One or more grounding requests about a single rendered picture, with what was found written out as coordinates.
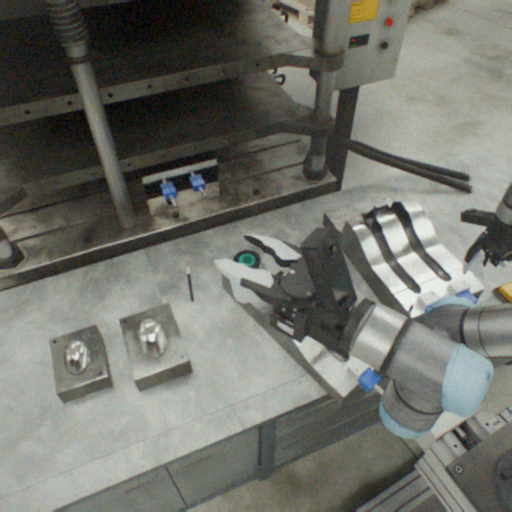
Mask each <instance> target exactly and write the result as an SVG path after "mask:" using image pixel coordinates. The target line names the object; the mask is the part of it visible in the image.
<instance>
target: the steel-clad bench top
mask: <svg viewBox="0 0 512 512"><path fill-rule="evenodd" d="M432 165H436V166H440V167H446V168H450V169H454V170H458V171H462V173H467V174H471V175H472V179H471V181H470V182H468V181H464V180H459V179H455V178H451V177H447V176H444V177H447V178H450V179H453V180H456V181H459V182H464V183H467V184H470V185H472V186H474V187H475V189H474V192H473V193H472V194H469V193H466V192H463V190H459V189H456V188H453V187H450V186H447V185H444V184H441V183H437V182H434V181H431V180H428V179H425V178H422V177H418V175H415V174H412V173H409V172H402V173H398V174H395V175H391V176H388V177H385V179H381V180H377V181H373V182H370V183H367V184H363V185H359V186H356V187H352V188H349V189H345V190H341V191H338V192H334V193H331V194H328V195H323V196H320V197H316V198H313V200H310V201H305V202H302V203H299V204H295V205H292V206H287V207H284V208H281V209H277V210H273V211H270V212H266V213H263V214H259V215H255V216H252V218H248V219H245V220H241V221H237V222H234V223H230V224H227V225H223V226H219V227H216V228H213V229H208V230H205V231H201V232H198V234H195V235H190V236H187V237H184V238H180V239H177V240H172V241H169V242H166V243H162V244H159V245H154V246H151V247H148V248H144V250H145V251H144V250H141V251H137V252H133V253H130V254H126V255H123V256H119V257H115V258H112V259H109V260H105V261H102V262H97V263H94V264H91V265H87V266H84V268H81V269H76V270H73V271H69V272H66V273H63V274H59V275H56V276H52V277H48V278H45V279H41V280H38V281H35V282H30V283H27V284H24V285H20V287H17V288H13V289H10V290H7V291H2V292H0V512H52V510H54V509H56V508H60V507H62V506H64V505H67V504H69V503H71V502H74V501H76V500H78V499H82V498H84V497H86V496H89V495H91V494H93V493H96V492H98V491H101V490H104V489H106V488H108V487H111V486H113V484H115V483H118V482H120V481H123V480H126V479H128V478H130V477H133V476H135V475H137V474H140V473H142V472H145V471H148V470H150V469H152V468H155V467H157V466H159V465H162V464H165V463H167V462H170V461H172V460H174V459H177V458H179V457H181V456H185V455H187V453H189V452H192V451H194V450H196V449H199V448H201V447H204V446H207V445H209V444H211V443H214V442H216V441H218V440H221V439H224V438H226V437H229V436H231V435H233V434H236V433H238V432H241V431H244V430H246V429H248V427H251V426H253V425H255V424H259V423H261V422H263V421H266V420H268V419H270V418H273V417H276V416H278V415H281V414H283V413H285V412H288V411H290V410H292V409H296V407H298V406H300V405H303V404H305V403H307V402H311V401H313V400H315V399H318V398H320V397H322V396H325V395H327V394H328V393H326V392H325V391H324V390H323V388H322V387H321V386H320V385H319V384H318V383H317V382H316V381H315V380H314V379H313V378H312V377H311V376H310V375H308V374H307V373H306V372H305V371H304V370H303V368H302V367H301V366H300V365H299V364H298V363H297V362H296V361H295V360H294V359H293V358H291V357H290V356H289V355H288V354H287V353H286V352H285V351H284V349H283V348H282V347H281V346H280V345H279V344H278V343H277V342H276V341H274V340H273V339H272V338H271V337H270V336H269V335H268V334H267V332H266V331H265V330H264V329H263V328H262V327H261V326H260V325H259V324H257V323H256V322H255V321H254V320H253V319H252V318H251V317H250V316H249V314H248V313H247V312H246V311H245V310H244V309H243V308H241V307H240V306H239V305H238V304H237V303H236V302H235V301H234V300H233V298H232V297H231V296H230V295H229V293H228V292H227V291H225V290H224V289H223V286H222V274H221V272H220V271H219V270H218V269H217V267H216V265H215V264H214V260H215V259H220V258H230V259H231V260H232V259H234V256H235V255H236V254H237V253H238V252H240V251H245V249H249V248H251V247H252V246H254V245H252V244H251V243H250V242H248V241H247V240H246V239H245V238H244V236H245V235H246V233H250V235H257V236H263V237H269V236H271V235H272V233H275V232H277V231H278V230H280V229H281V228H283V227H285V226H286V227H287V228H288V229H291V230H292V231H293V232H294V234H296V235H297V236H298V237H299V238H301V239H302V240H304V239H305V238H306V237H308V236H309V235H310V234H311V232H312V231H313V230H314V229H315V228H316V227H325V226H323V225H322V218H323V211H326V210H330V209H333V208H336V207H339V206H344V205H347V204H350V203H353V202H357V201H361V200H364V199H367V198H371V196H374V195H377V194H382V193H385V192H387V193H388V194H389V195H390V197H391V198H392V199H393V200H394V201H395V202H405V201H408V200H412V199H413V200H414V201H415V202H418V203H419V204H420V205H421V206H422V208H423V209H424V211H425V213H426V215H427V217H428V219H429V221H430V223H431V226H432V228H433V231H434V233H435V235H436V237H438V239H439V240H440V242H441V243H442V244H443V245H444V246H445V247H446V249H447V250H448V251H449V252H450V253H451V254H452V255H453V256H454V257H455V258H456V259H457V260H459V261H460V262H461V263H462V264H463V263H464V258H465V255H466V253H467V251H468V249H469V247H470V246H471V245H472V244H473V243H474V241H475V240H476V238H477V237H478V236H479V235H480V234H481V233H483V232H485V231H486V226H481V225H476V224H471V223H466V222H462V221H461V213H462V212H465V211H466V209H469V208H476V209H480V211H487V212H493V213H495V211H496V207H497V205H498V204H499V202H500V200H501V198H502V196H503V195H504V193H505V191H506V189H507V187H508V185H510V183H511V181H512V165H511V164H509V163H508V162H506V161H505V160H504V159H502V158H501V157H500V156H498V155H497V154H496V153H494V152H493V151H492V150H491V148H488V147H487V148H483V149H480V151H477V150H476V152H473V153H470V154H466V155H462V156H459V157H455V158H452V159H448V160H445V161H441V162H437V163H434V164H432ZM145 253H146V254H145ZM504 262H506V266H504V268H501V266H500V265H497V268H495V266H494V265H493V264H492V263H491V262H490V263H489V264H488V265H487V266H486V268H484V265H483V262H481V266H483V270H484V275H483V276H481V277H478V276H476V275H475V274H473V273H472V272H471V273H472V274H473V276H474V277H475V278H476V279H477V280H478V281H479V282H480V283H481V284H483V285H484V287H485V288H486V289H485V291H484V292H483V294H481V295H480V297H479V298H478V300H477V302H476V303H475V306H476V307H482V306H492V304H502V302H501V301H500V300H499V299H498V298H497V297H496V296H495V295H494V294H493V293H492V291H493V290H494V289H495V288H497V287H500V285H502V284H505V283H508V282H511V281H512V261H510V262H508V261H504ZM149 264H150V265H149ZM188 267H189V272H190V278H191V286H192V293H194V300H195V302H191V301H190V293H189V286H188V279H187V272H186V268H188ZM150 268H151V269H150ZM151 271H152V272H151ZM152 274H153V275H152ZM155 282H156V284H155ZM156 286H157V287H156ZM158 289H159V290H158ZM159 292H160V293H159ZM160 295H161V296H160ZM166 303H169V304H170V307H171V309H172V312H173V315H174V318H175V319H176V321H177V324H178V327H179V330H180V333H181V336H182V339H183V342H184V345H185V347H186V350H187V354H188V357H189V359H191V363H192V368H193V373H190V374H188V375H187V374H186V375H184V376H181V377H178V378H176V379H173V380H170V381H167V382H164V383H162V384H159V385H156V386H154V387H150V388H148V389H145V390H142V391H139V390H138V388H137V386H136V383H135V381H134V378H132V373H131V370H130V366H129V362H128V358H127V353H126V349H125V346H124V342H123V337H122V333H121V329H120V325H119V322H117V319H119V318H122V317H125V316H128V315H131V314H134V313H137V312H141V311H144V310H147V309H150V308H153V307H156V306H160V305H163V304H166ZM93 325H96V326H98V328H99V330H100V332H101V334H102V338H103V343H104V348H105V352H106V356H107V362H108V366H109V371H110V375H111V381H112V385H113V386H110V387H108V388H105V389H102V390H100V391H97V392H94V393H91V394H88V395H85V396H82V397H80V398H77V399H74V400H72V401H69V403H67V402H65V404H63V402H62V401H61V399H60V398H59V397H58V396H57V394H56V390H55V381H54V374H53V366H52V358H51V350H49V342H48V340H49V339H53V338H56V337H59V336H62V335H65V334H68V333H71V332H74V331H78V330H81V329H84V328H87V327H90V326H93ZM188 377H190V378H188ZM192 385H193V386H192ZM193 388H194V389H193ZM194 392H195V393H194ZM195 395H196V396H195ZM196 398H197V399H196ZM199 406H200V407H199ZM233 407H234V409H233ZM200 410H201V411H200ZM201 413H202V414H201ZM235 413H236V414H235ZM202 416H203V417H202ZM237 418H238V419H237ZM239 423H241V424H239ZM242 428H243V430H242Z"/></svg>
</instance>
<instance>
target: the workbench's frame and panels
mask: <svg viewBox="0 0 512 512"><path fill-rule="evenodd" d="M376 375H377V376H378V377H379V378H380V379H381V380H380V382H379V384H378V386H379V387H380V388H381V389H382V390H384V391H385V389H387V387H388V385H389V383H390V381H391V379H392V378H390V377H388V376H387V374H385V373H383V372H382V371H379V372H377V373H376ZM380 402H381V395H380V393H379V392H378V391H377V390H376V389H374V388H373V389H372V390H371V391H370V392H368V391H366V390H365V389H363V388H362V387H360V388H359V389H358V390H357V391H355V393H354V394H353V395H352V396H351V397H350V398H349V399H348V400H347V401H345V402H344V403H343V404H342V405H339V404H338V403H337V402H336V401H335V400H334V399H333V398H332V397H331V396H330V395H329V394H327V395H325V396H322V397H320V398H318V399H315V400H313V401H311V402H307V403H305V404H303V405H300V406H298V407H296V409H292V410H290V411H288V412H285V413H283V414H281V415H278V416H276V417H273V418H270V419H268V420H266V421H263V422H261V423H259V424H255V425H253V426H251V427H248V429H246V430H244V431H241V432H238V433H236V434H233V435H231V436H229V437H226V438H224V439H221V440H218V441H216V442H214V443H211V444H209V445H207V446H204V447H201V448H199V449H196V450H194V451H192V452H189V453H187V455H185V456H181V457H179V458H177V459H174V460H172V461H170V462H167V463H165V464H162V465H159V466H157V467H155V468H152V469H150V470H148V471H145V472H142V473H140V474H137V475H135V476H133V477H130V478H128V479H126V480H123V481H120V482H118V483H115V484H113V486H111V487H108V488H106V489H104V490H101V491H98V492H96V493H93V494H91V495H89V496H86V497H84V498H82V499H78V500H76V501H74V502H71V503H69V504H67V505H64V506H62V507H60V508H56V509H54V510H52V512H185V511H187V510H190V509H192V508H194V507H196V506H198V505H201V504H204V503H206V502H208V501H210V499H212V498H214V497H217V496H219V495H222V494H224V493H226V492H228V491H230V490H233V489H235V488H237V487H240V486H242V485H244V484H247V483H249V482H251V481H253V480H255V479H257V478H260V480H261V481H263V480H267V479H268V478H270V477H271V476H272V471H274V470H277V469H279V468H281V467H283V466H285V465H287V464H290V463H292V462H295V461H297V460H299V459H301V458H304V457H306V456H308V455H310V454H312V453H315V451H318V450H320V449H322V448H324V447H326V446H328V445H332V444H334V443H336V442H338V441H340V440H342V439H344V438H347V437H350V436H352V435H354V434H356V432H358V431H361V430H363V429H365V428H368V427H370V426H372V425H375V424H377V423H379V422H381V421H382V420H381V417H380V412H379V405H380Z"/></svg>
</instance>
